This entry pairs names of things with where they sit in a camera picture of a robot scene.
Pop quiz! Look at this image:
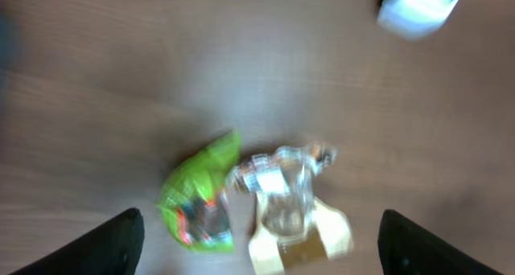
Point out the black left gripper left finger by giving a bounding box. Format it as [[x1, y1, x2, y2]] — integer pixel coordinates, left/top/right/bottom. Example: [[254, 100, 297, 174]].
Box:
[[15, 207, 145, 275]]

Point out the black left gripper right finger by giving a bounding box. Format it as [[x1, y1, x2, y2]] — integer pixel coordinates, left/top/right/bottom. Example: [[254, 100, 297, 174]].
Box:
[[377, 209, 498, 275]]

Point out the green snack bag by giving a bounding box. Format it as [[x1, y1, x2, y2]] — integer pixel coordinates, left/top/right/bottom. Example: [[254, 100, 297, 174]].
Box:
[[156, 130, 241, 252]]

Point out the beige brown snack bag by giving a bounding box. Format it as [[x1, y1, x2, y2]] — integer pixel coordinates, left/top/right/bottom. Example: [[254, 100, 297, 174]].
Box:
[[227, 142, 354, 275]]

